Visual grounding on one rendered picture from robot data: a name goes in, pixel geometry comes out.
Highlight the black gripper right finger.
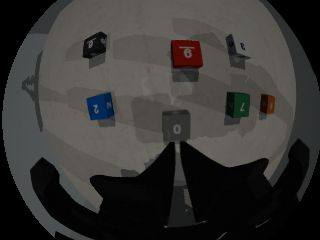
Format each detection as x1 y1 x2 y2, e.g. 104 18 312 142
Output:
180 141 269 223

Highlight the green block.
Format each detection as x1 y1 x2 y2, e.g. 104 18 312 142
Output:
225 92 251 119

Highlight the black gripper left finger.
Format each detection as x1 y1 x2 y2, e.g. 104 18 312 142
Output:
89 141 176 225

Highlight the orange block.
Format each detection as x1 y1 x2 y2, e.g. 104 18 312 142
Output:
260 93 275 115

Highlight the blue block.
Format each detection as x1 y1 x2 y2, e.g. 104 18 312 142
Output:
87 92 115 120

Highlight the red block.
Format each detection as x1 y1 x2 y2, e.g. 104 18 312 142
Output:
171 40 203 69

